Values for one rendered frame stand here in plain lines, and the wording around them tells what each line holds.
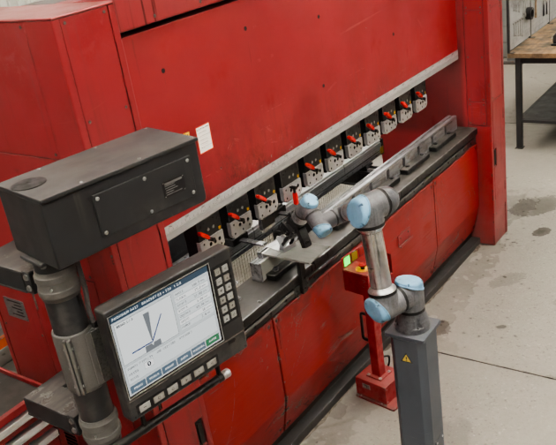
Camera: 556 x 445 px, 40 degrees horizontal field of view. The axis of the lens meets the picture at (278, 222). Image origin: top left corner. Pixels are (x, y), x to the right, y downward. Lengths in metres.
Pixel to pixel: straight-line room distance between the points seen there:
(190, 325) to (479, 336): 2.65
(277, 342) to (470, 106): 2.43
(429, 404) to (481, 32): 2.60
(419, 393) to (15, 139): 1.93
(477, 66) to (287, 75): 1.95
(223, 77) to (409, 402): 1.60
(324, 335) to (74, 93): 2.02
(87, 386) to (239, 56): 1.61
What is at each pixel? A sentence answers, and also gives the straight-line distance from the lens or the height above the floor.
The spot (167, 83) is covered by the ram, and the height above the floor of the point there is 1.93.
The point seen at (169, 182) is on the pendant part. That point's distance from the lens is 2.11.
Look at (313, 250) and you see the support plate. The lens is 3.51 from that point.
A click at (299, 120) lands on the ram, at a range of 3.65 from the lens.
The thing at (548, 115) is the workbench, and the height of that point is 0.28.
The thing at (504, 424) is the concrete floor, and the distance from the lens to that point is 4.01.
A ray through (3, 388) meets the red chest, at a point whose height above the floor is 0.98.
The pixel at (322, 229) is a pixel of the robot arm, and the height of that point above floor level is 1.19.
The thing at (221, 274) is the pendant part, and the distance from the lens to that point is 2.27.
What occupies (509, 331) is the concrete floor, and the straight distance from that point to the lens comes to 4.67.
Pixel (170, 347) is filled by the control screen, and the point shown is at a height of 1.39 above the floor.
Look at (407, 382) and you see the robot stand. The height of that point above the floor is 0.54.
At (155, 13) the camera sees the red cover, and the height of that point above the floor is 2.19.
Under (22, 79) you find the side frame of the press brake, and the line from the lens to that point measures 2.55.
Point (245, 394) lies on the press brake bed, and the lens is 3.45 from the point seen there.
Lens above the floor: 2.55
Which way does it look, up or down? 24 degrees down
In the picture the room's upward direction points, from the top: 9 degrees counter-clockwise
